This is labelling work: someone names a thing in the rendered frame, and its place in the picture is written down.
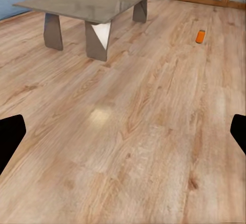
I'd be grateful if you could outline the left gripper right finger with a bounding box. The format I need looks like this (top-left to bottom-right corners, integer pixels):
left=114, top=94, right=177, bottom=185
left=230, top=114, right=246, bottom=154

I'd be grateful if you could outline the can of soda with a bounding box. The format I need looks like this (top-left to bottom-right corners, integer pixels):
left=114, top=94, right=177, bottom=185
left=196, top=30, right=206, bottom=44

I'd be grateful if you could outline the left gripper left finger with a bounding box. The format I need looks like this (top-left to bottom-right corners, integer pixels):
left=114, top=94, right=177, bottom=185
left=0, top=114, right=26, bottom=175

